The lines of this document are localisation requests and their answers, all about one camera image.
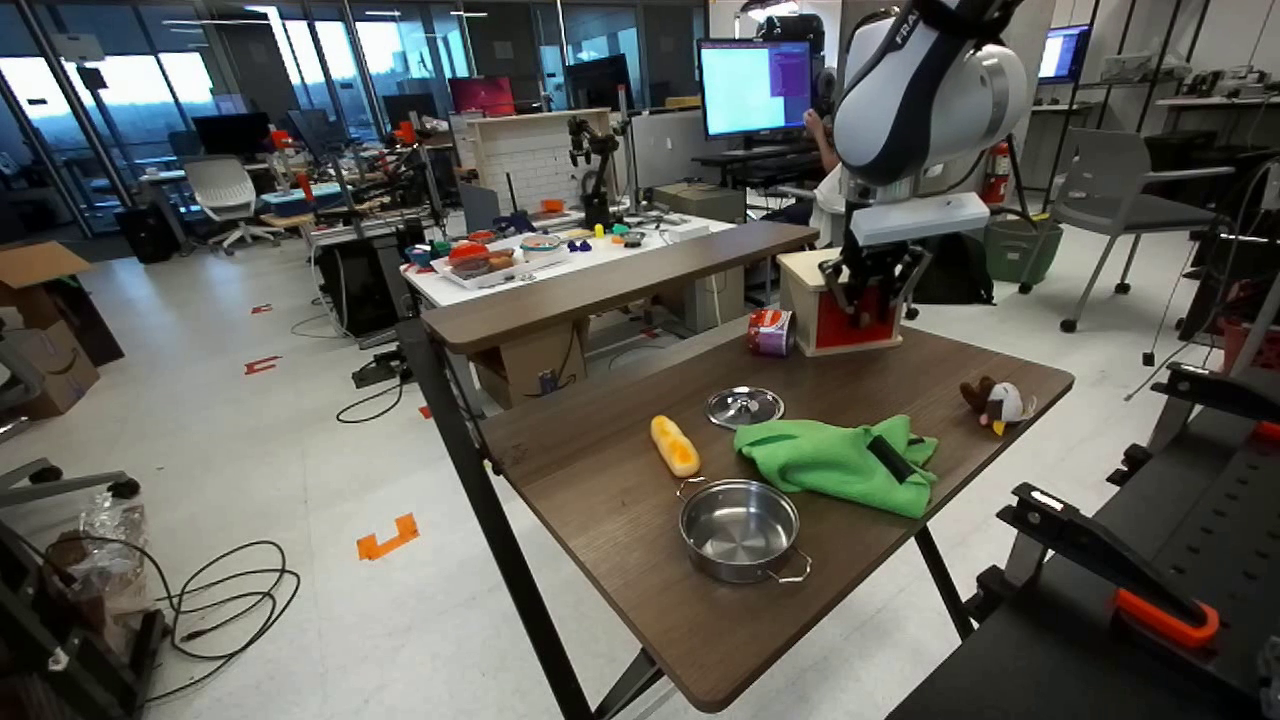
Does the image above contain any black orange clamp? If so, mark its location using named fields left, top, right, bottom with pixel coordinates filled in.
left=1000, top=485, right=1220, bottom=651

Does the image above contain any white office chair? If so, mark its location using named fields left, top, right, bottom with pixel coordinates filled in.
left=183, top=157, right=279, bottom=252

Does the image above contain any round steel pot lid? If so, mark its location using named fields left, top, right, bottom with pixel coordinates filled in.
left=706, top=385, right=785, bottom=428

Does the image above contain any grey office chair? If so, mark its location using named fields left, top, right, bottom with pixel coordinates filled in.
left=1030, top=129, right=1215, bottom=334

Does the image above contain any yellow corn toy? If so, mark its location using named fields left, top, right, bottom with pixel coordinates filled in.
left=648, top=417, right=701, bottom=479

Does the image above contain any wooden box with slot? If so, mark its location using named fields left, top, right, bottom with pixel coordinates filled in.
left=780, top=248, right=840, bottom=357

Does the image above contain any steel pot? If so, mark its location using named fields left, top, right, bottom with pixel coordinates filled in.
left=677, top=479, right=816, bottom=590

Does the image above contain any cardboard box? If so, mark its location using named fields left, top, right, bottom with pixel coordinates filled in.
left=0, top=241, right=124, bottom=420

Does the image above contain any orange floor marker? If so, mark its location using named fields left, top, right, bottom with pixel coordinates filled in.
left=355, top=511, right=421, bottom=561

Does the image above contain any black floor cable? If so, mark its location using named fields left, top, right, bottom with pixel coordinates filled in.
left=75, top=535, right=303, bottom=707

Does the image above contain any brown white plush toy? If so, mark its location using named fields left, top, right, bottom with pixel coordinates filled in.
left=958, top=378, right=1030, bottom=442

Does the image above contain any computer monitor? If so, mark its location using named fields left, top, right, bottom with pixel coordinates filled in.
left=701, top=39, right=811, bottom=139

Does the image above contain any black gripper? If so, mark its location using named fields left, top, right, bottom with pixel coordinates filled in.
left=822, top=241, right=930, bottom=334

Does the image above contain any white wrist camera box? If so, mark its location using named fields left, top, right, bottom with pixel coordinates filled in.
left=849, top=191, right=987, bottom=248

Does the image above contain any black marker on cloth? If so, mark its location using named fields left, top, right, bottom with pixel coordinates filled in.
left=867, top=437, right=915, bottom=485

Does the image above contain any red wooden drawer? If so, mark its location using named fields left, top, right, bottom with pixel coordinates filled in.
left=816, top=290, right=897, bottom=352

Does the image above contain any white work table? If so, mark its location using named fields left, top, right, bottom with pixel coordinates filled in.
left=401, top=212, right=724, bottom=308

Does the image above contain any red fire extinguisher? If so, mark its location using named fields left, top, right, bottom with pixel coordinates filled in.
left=979, top=139, right=1017, bottom=210

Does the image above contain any green cloth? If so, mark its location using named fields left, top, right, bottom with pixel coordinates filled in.
left=732, top=412, right=935, bottom=519

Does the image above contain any pink purple snack packet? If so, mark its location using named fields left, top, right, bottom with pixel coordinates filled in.
left=749, top=308, right=793, bottom=357

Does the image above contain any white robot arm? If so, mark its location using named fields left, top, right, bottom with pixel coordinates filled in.
left=818, top=0, right=1026, bottom=330

